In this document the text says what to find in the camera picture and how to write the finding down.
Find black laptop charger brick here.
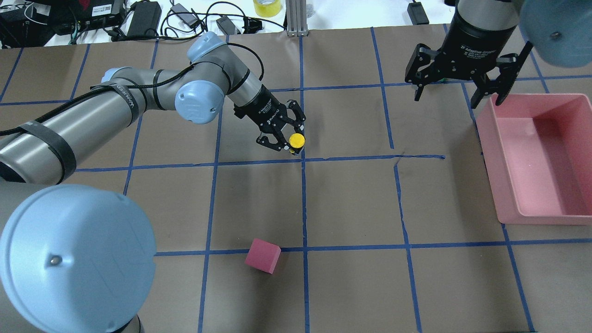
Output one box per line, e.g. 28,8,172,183
126,0,161,38

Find yellow push button switch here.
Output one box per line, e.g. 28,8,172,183
288,133,305,155

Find yellow tape roll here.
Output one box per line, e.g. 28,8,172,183
253,0,283,18

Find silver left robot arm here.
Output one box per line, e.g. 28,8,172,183
0,32,305,333

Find aluminium frame post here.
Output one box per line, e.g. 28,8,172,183
285,0,309,37

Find pink plastic bin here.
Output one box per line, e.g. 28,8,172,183
476,93,592,225

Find black power adapter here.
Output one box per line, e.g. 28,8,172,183
407,0,430,25

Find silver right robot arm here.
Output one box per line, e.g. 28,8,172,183
404,0,592,108

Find pink foam cube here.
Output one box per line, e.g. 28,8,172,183
245,238,281,274

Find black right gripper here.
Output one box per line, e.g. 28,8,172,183
405,12,533,108

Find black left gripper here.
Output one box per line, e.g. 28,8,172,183
234,86,306,151

